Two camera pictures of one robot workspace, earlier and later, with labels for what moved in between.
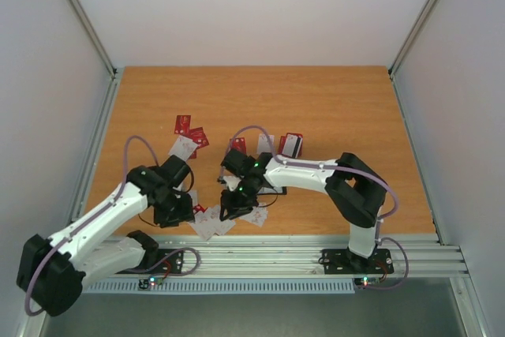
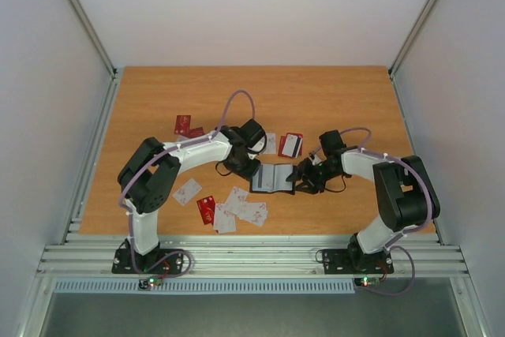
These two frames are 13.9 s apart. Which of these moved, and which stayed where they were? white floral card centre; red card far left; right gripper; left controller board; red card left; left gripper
Moved: left gripper; right gripper
Stayed: white floral card centre; red card far left; left controller board; red card left
